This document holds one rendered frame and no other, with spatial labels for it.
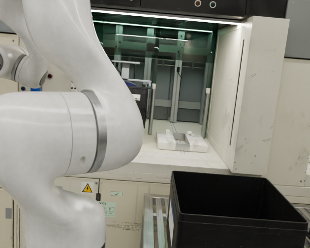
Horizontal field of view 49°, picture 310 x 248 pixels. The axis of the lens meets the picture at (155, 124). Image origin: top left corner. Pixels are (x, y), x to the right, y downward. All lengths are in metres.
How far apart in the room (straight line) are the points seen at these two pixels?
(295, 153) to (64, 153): 1.02
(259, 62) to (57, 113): 0.85
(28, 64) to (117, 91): 0.45
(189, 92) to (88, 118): 1.67
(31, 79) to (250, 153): 0.75
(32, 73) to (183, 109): 1.35
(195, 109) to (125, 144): 1.65
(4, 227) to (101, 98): 1.01
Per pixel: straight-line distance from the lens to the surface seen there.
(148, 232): 1.00
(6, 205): 1.38
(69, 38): 0.50
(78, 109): 0.46
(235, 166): 1.22
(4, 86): 1.27
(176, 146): 1.42
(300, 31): 1.28
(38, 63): 0.89
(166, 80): 2.08
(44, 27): 0.51
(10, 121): 0.43
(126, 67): 1.51
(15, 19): 0.86
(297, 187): 1.38
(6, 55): 0.90
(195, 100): 2.11
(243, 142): 1.20
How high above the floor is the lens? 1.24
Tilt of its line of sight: 11 degrees down
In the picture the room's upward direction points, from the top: 5 degrees clockwise
